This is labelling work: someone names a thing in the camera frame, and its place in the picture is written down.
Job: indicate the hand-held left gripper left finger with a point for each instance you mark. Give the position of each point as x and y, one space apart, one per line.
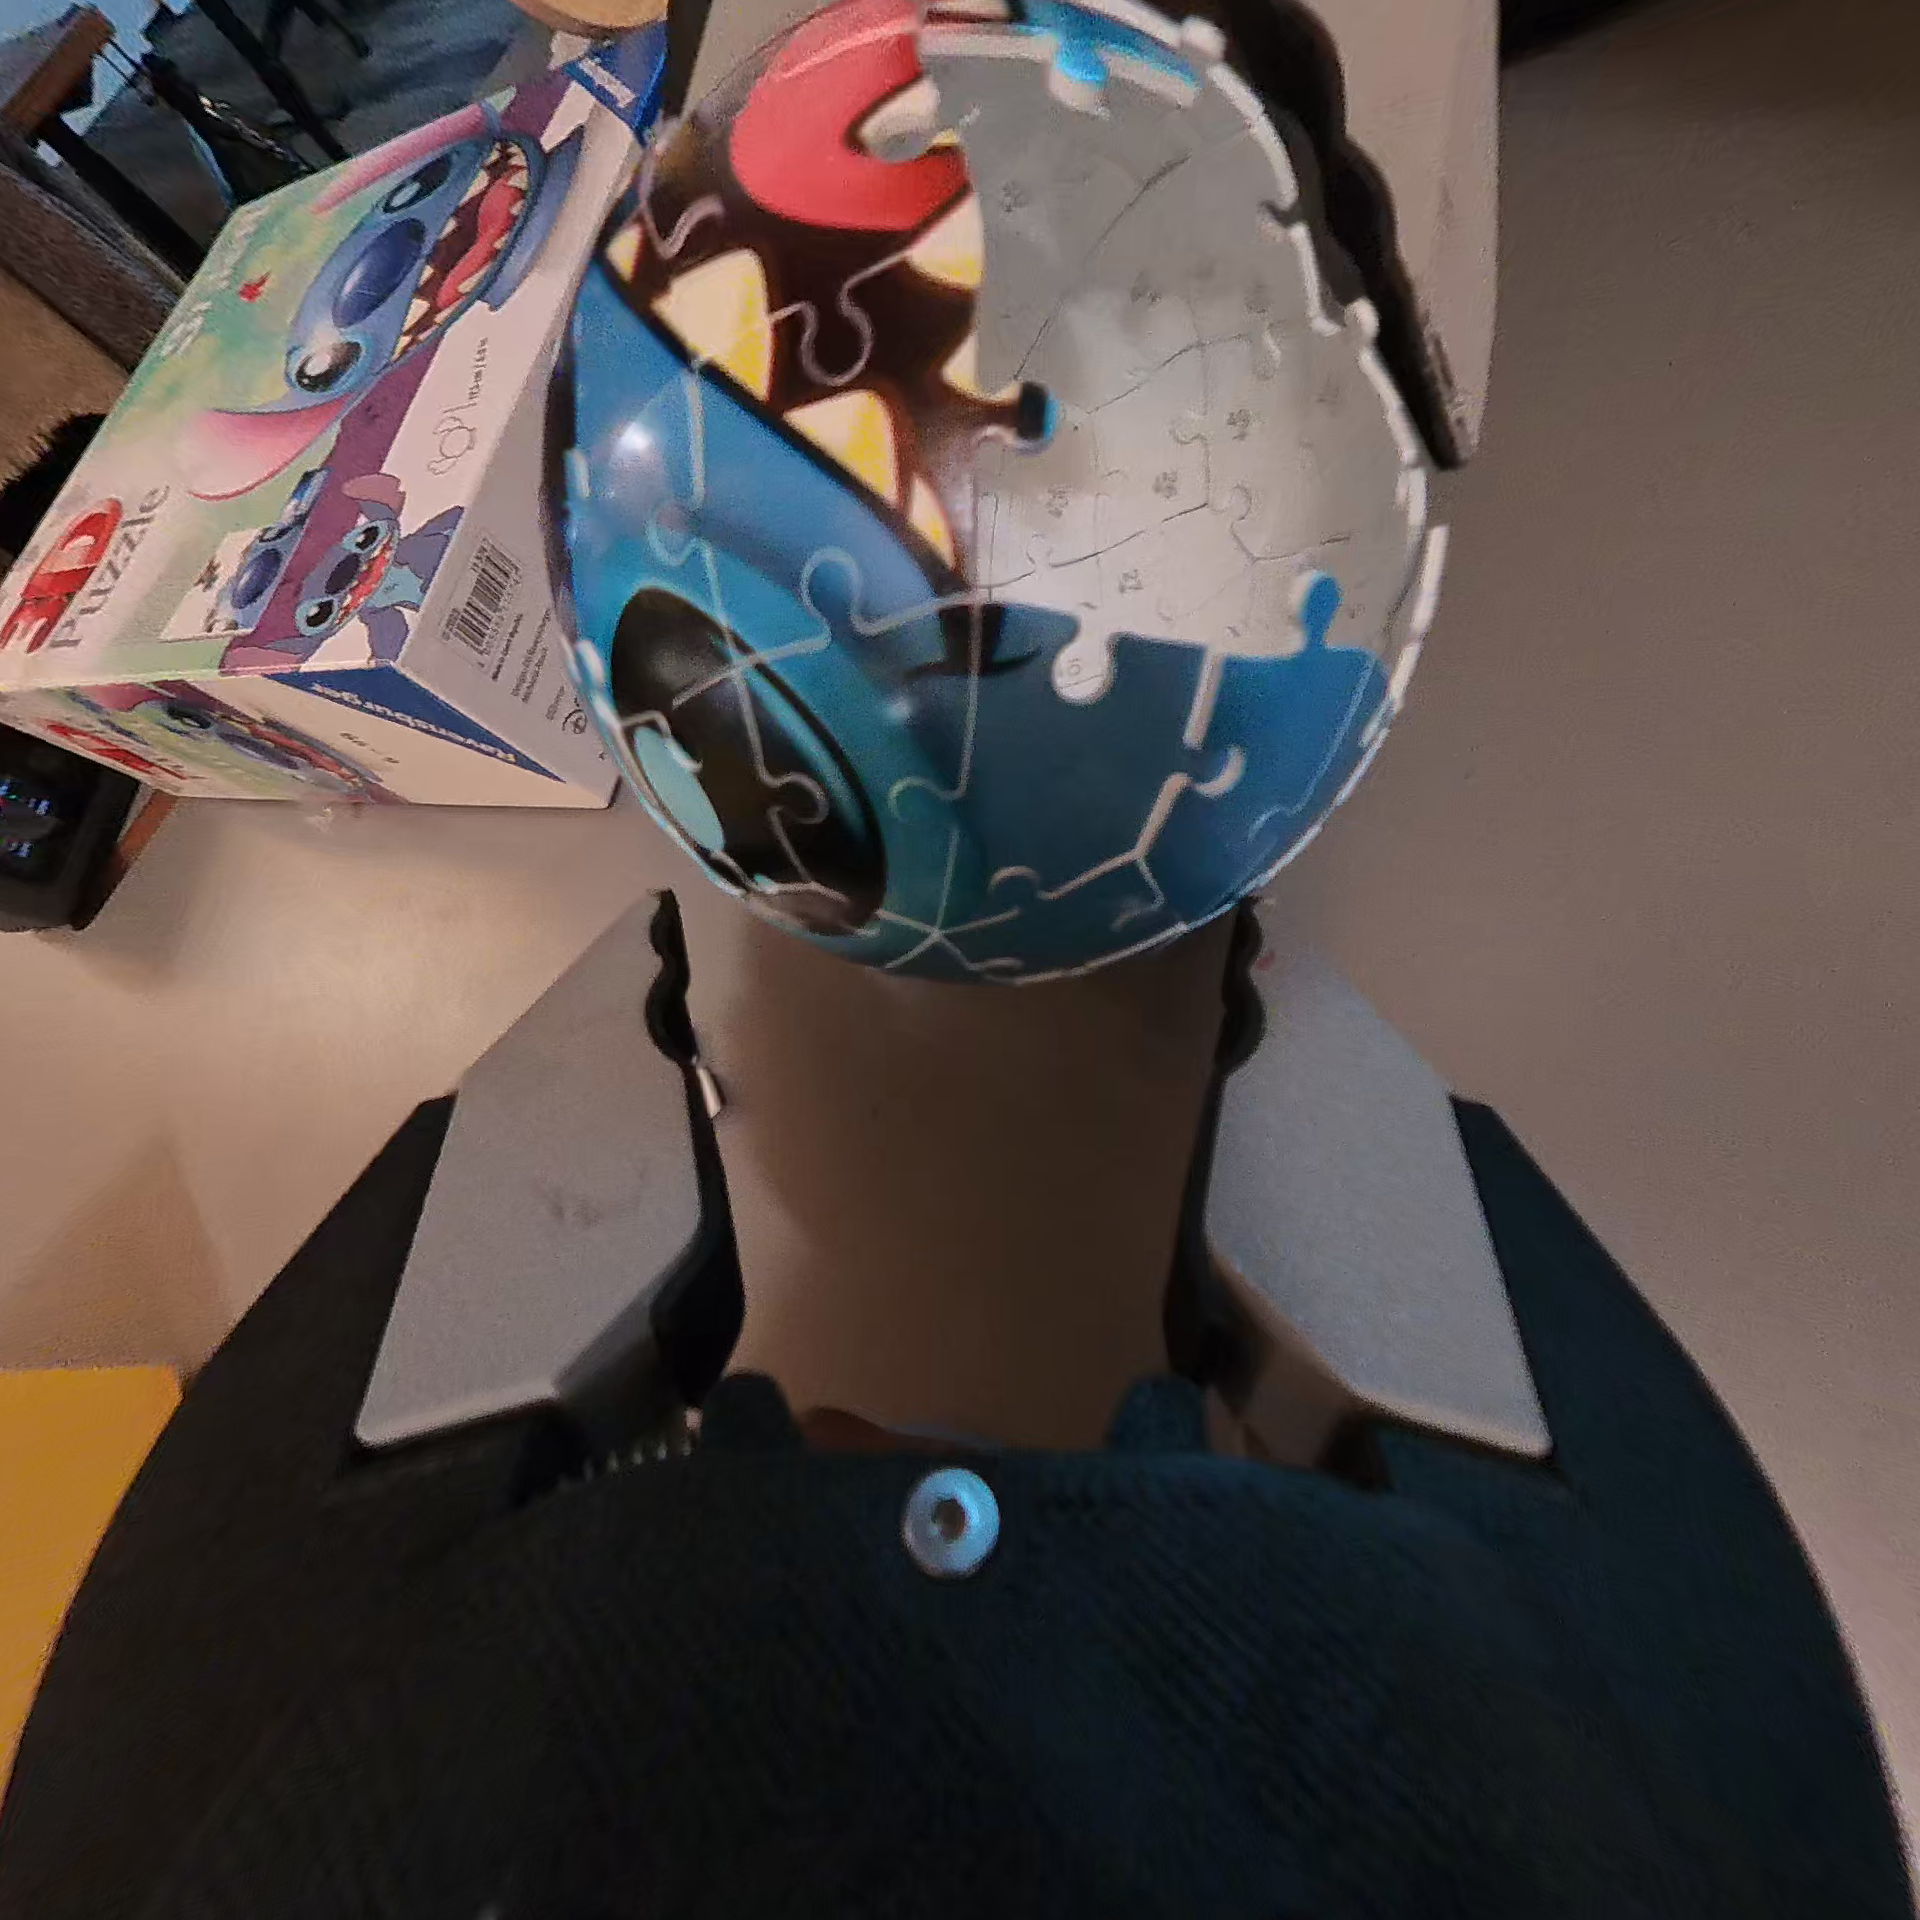
542 1246

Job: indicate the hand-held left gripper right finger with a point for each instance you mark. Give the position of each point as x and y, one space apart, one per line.
1351 1233

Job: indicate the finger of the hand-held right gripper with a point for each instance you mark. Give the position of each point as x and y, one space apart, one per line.
706 37
1438 182

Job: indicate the blue puzzle ball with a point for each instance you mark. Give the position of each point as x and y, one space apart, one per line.
1052 377

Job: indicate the colourful cardboard puzzle box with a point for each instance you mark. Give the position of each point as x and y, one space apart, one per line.
300 450

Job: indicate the yellow flat panel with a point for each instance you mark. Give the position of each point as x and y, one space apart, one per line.
74 1531

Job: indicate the black electronic device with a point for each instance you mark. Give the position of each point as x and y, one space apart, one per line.
58 843

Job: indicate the grey woven textile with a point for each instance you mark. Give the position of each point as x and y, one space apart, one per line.
74 302

